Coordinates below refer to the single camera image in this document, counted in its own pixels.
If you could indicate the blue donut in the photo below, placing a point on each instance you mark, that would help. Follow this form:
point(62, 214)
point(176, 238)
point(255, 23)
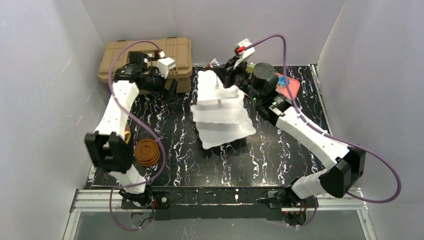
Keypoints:
point(283, 81)

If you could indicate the green roll cake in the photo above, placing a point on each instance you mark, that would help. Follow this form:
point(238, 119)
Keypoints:
point(250, 68)

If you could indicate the tan plastic tool case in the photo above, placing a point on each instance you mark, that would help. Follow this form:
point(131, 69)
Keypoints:
point(177, 48)

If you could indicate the white three-tier cake stand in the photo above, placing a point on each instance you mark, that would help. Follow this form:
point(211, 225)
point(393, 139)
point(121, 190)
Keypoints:
point(219, 113)

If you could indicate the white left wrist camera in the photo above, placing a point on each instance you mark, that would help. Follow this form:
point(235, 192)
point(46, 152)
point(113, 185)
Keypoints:
point(165, 65)

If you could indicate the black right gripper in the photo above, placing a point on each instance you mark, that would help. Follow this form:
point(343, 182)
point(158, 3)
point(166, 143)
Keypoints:
point(228, 75)

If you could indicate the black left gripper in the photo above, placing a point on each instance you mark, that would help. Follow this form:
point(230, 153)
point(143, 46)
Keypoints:
point(162, 87)

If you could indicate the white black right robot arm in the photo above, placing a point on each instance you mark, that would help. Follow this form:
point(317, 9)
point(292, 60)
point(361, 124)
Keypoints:
point(343, 164)

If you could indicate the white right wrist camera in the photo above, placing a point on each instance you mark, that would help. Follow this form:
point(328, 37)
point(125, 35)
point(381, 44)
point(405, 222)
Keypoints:
point(243, 52)

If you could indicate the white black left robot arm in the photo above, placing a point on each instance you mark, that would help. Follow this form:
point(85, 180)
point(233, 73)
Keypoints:
point(106, 145)

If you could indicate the stack of brown wooden coasters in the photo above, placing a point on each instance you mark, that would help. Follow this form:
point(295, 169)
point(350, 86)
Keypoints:
point(147, 152)

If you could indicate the pink serving tray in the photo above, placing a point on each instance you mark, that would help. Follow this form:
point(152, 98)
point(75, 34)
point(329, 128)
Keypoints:
point(293, 87)

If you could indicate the aluminium frame rail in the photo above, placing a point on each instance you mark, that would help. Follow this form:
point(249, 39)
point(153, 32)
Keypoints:
point(102, 200)

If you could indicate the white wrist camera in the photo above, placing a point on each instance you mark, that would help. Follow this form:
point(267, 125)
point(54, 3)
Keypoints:
point(243, 52)
point(165, 65)

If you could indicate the yellow mug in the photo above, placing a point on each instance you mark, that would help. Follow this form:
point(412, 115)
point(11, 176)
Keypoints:
point(127, 136)

